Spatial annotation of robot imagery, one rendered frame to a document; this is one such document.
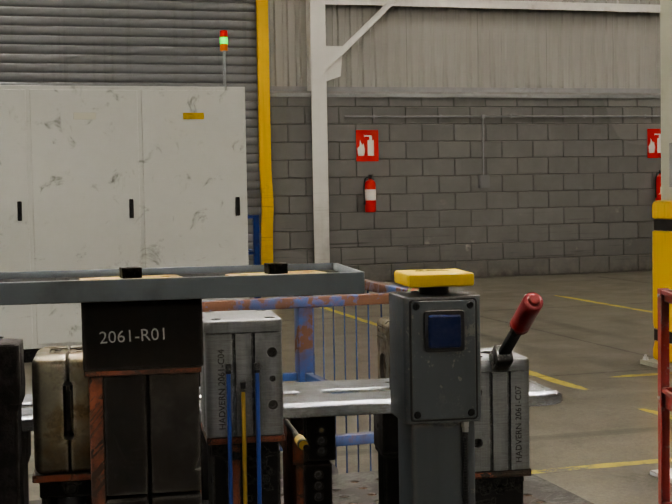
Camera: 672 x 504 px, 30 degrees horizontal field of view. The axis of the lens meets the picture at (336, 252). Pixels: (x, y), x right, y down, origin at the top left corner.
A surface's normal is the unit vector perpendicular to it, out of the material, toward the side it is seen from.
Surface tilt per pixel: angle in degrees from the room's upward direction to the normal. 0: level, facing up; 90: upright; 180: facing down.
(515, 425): 90
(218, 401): 90
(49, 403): 90
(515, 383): 90
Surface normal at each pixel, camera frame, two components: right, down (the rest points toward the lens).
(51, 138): 0.29, 0.04
